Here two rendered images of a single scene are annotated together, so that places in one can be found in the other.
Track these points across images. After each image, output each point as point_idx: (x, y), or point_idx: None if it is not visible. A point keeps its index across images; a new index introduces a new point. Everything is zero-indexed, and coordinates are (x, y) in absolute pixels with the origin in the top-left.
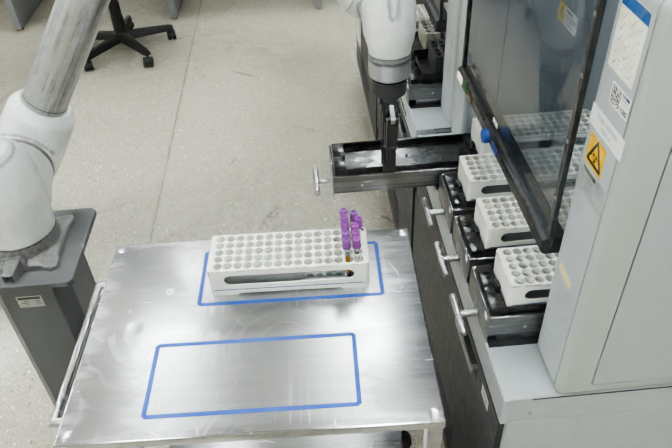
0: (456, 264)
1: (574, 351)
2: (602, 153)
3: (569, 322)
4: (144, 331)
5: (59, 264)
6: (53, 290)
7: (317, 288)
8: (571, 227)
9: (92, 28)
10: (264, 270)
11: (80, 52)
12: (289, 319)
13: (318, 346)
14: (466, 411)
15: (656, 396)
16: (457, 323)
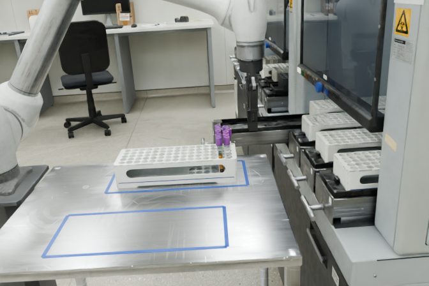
0: (304, 186)
1: (406, 205)
2: (408, 14)
3: (399, 178)
4: (59, 207)
5: (13, 191)
6: (6, 213)
7: (197, 183)
8: (391, 97)
9: (58, 33)
10: (156, 164)
11: (49, 49)
12: (173, 199)
13: (195, 213)
14: None
15: None
16: (308, 212)
